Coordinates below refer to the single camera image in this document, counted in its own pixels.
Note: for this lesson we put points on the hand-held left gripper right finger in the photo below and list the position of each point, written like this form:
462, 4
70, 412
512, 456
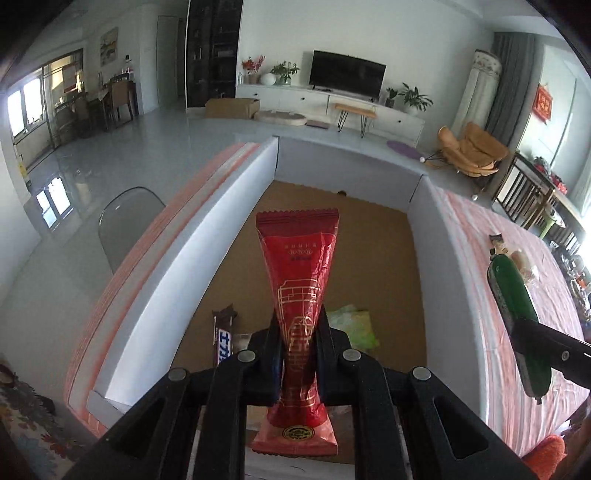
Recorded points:
332, 369

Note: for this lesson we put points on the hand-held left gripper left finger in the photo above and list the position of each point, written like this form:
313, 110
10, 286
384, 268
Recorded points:
265, 364

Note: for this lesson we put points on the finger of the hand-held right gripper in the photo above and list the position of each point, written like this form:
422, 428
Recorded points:
554, 346

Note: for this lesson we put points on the dark chocolate bar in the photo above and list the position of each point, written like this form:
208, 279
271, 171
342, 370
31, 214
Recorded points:
224, 341

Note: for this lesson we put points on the red snack packet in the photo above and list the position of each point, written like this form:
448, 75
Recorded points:
298, 258

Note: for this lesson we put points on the white cardboard box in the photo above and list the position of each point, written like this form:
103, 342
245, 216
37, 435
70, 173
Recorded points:
369, 240

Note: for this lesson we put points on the pink striped tablecloth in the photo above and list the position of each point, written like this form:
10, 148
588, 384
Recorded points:
554, 300

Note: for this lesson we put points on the green snack packet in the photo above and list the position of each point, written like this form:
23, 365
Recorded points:
355, 323

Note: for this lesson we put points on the round bread in clear bag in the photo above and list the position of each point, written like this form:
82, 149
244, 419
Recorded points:
524, 267

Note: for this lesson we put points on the orange cushion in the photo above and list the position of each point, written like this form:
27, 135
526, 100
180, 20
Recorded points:
545, 454

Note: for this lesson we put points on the long packet with yellow label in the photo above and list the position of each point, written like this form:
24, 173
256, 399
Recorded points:
497, 242

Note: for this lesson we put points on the green stool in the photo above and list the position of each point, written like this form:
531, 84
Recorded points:
549, 221

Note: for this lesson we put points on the dark wooden railing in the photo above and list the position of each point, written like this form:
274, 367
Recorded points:
512, 184

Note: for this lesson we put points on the grey plastic chair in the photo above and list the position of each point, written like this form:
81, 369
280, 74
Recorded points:
131, 226

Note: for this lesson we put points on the orange lounge chair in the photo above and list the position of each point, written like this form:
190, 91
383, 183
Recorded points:
475, 147

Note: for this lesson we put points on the purple round mat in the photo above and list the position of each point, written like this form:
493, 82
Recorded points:
401, 147

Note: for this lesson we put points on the floral rug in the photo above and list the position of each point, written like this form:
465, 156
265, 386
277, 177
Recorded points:
32, 434

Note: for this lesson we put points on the grey flat device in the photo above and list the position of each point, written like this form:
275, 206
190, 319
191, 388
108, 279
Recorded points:
317, 123

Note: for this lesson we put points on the white oval cushion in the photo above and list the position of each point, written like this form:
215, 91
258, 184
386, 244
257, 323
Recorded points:
281, 117

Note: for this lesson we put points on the brown cardboard box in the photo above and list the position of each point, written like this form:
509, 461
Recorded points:
231, 108

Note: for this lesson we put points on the wooden bench with black legs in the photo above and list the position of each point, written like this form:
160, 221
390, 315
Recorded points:
355, 108

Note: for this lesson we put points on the grey curtain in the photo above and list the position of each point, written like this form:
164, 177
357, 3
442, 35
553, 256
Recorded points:
512, 83

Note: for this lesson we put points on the white television cabinet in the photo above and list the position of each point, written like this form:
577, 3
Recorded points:
291, 97

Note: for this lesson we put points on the white standing air conditioner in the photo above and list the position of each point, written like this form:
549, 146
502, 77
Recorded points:
478, 83

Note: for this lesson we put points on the small potted plant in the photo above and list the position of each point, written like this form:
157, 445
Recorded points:
391, 97

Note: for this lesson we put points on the large potted plant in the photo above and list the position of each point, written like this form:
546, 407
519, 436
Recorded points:
415, 99

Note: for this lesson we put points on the white round vase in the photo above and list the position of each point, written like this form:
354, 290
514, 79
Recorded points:
268, 79

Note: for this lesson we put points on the leafy potted plant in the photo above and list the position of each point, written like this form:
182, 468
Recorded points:
284, 71

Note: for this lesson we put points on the black television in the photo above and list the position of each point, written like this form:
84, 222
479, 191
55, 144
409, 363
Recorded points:
346, 71

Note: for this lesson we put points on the red flowers in vase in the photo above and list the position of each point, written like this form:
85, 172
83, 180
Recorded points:
253, 64

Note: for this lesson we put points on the wooden dining chair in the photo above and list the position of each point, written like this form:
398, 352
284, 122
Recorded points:
122, 97

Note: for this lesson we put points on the black display cabinet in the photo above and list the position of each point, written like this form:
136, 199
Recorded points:
214, 46

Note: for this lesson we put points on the red wall hanging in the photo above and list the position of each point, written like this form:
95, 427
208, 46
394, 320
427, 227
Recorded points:
542, 104

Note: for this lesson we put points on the wall painting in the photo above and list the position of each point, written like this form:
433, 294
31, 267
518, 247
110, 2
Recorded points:
109, 46

